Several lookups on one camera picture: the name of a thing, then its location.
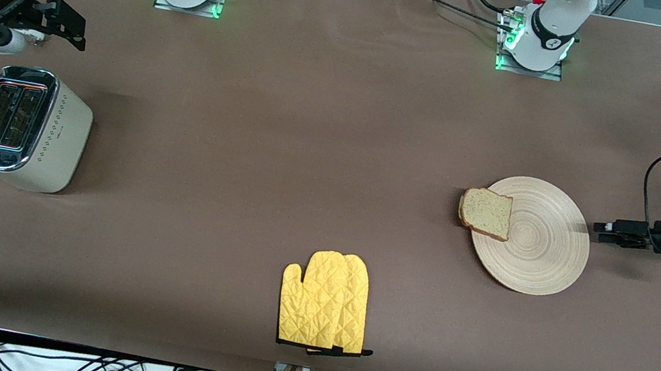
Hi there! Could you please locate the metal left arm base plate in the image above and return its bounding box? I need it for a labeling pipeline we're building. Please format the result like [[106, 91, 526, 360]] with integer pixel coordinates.
[[490, 7, 574, 83]]

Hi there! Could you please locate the yellow quilted oven mitt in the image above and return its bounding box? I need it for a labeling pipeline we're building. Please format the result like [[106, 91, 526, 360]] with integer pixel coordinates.
[[330, 253, 389, 364], [272, 244, 360, 354]]

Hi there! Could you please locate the cream and chrome toaster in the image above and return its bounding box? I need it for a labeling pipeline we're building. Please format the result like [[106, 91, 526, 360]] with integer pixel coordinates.
[[0, 62, 101, 201]]

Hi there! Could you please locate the black cable across table edge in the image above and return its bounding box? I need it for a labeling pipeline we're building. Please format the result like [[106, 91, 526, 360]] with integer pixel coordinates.
[[407, 0, 522, 36]]

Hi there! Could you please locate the slice of brown bread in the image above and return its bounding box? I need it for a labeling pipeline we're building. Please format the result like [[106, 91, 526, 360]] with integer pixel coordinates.
[[454, 185, 516, 243]]

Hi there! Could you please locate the round wooden plate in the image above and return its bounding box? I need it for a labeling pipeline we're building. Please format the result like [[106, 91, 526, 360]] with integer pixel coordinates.
[[462, 169, 600, 303]]

